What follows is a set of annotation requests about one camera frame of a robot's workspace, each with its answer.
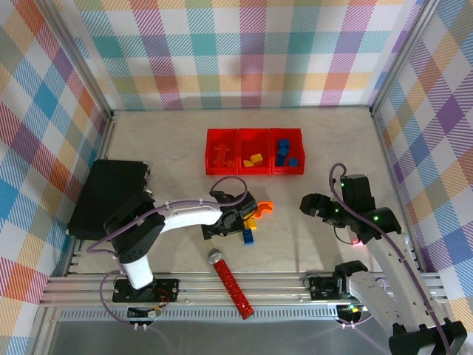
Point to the blue lego with yellow stud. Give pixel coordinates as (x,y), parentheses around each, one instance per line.
(248,237)

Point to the yellow rounded lego brick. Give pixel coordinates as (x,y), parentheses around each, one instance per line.
(252,223)

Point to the orange lego arch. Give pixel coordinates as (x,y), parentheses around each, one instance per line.
(266,206)

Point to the blue lego brick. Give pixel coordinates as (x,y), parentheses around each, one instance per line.
(281,157)
(293,162)
(284,144)

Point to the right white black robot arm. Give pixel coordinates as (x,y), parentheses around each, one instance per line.
(391,266)

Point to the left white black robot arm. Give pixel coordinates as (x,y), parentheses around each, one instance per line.
(184,216)

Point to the red glitter toy microphone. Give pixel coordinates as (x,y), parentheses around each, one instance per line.
(231,283)

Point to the slotted metal vent strip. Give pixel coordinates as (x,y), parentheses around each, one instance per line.
(203,314)

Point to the grey metal sheet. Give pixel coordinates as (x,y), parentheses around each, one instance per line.
(240,338)

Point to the black rectangular case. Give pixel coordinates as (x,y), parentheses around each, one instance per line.
(99,192)

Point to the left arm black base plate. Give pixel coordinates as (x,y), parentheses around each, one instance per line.
(168,290)

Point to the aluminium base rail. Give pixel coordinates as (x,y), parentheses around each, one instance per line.
(277,288)

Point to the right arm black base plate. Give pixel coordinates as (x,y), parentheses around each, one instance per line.
(321,288)

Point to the aluminium corner post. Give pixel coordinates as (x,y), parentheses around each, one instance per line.
(401,55)
(84,59)

